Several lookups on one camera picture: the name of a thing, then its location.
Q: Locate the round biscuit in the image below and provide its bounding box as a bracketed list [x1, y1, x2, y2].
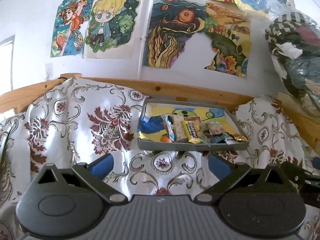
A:
[207, 121, 225, 135]

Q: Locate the grey tray with cartoon liner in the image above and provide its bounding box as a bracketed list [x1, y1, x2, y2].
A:
[137, 99, 249, 151]

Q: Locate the clear nougat bar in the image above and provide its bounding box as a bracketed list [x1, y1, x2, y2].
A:
[173, 115, 188, 142]

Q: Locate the yellow snack packet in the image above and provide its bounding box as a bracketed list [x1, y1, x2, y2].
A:
[182, 120, 203, 144]

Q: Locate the swirly night poster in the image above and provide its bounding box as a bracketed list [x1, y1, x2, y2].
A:
[143, 0, 206, 69]

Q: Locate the window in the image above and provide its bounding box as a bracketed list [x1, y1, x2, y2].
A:
[0, 35, 15, 95]

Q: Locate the gold foil snack bag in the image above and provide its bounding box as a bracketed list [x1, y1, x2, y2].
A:
[232, 134, 248, 142]

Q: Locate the wooden bed frame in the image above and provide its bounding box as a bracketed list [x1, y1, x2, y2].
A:
[1, 73, 319, 153]

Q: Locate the anime girl poster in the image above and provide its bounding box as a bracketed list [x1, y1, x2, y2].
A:
[50, 0, 94, 57]

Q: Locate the red snack wrapper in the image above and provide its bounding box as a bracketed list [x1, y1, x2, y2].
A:
[185, 116, 201, 123]

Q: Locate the small orange fruit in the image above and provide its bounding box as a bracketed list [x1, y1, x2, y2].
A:
[160, 135, 173, 143]

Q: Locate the floral white bed cover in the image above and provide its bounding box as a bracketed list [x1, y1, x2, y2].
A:
[1, 78, 319, 239]

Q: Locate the light blue snack packet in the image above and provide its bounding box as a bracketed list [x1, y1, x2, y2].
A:
[164, 115, 175, 141]

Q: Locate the white wall socket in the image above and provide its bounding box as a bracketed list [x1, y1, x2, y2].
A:
[46, 63, 53, 81]

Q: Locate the flower landscape poster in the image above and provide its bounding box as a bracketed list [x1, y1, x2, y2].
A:
[204, 2, 251, 77]

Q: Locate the plastic bag of clothes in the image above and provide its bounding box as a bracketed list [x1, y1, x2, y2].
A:
[265, 11, 319, 116]

